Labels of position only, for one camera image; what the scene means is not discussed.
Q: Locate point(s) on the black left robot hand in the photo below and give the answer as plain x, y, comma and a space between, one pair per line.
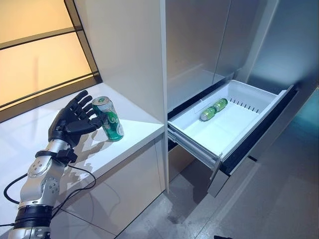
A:
64, 122

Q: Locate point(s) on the tall green beer can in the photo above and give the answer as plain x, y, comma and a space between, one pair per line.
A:
111, 122

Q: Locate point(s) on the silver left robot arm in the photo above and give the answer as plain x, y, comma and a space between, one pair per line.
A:
37, 179

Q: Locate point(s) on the silver fridge body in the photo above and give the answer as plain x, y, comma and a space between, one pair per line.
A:
199, 37

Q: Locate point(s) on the white fridge drawer silver front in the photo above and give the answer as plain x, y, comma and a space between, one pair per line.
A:
236, 127

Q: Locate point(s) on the white counter cabinet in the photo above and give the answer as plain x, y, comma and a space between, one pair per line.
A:
112, 159

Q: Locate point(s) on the black framed lit window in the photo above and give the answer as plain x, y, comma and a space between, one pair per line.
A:
37, 62

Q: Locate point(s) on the tall white cabinet panel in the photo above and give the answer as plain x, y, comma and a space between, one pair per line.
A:
124, 49

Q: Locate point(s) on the small green drink can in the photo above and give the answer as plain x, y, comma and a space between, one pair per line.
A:
220, 104
208, 114

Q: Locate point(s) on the black robot right leg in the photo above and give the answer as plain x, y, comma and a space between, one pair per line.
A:
220, 237

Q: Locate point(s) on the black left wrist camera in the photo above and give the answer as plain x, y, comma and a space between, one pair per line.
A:
66, 155

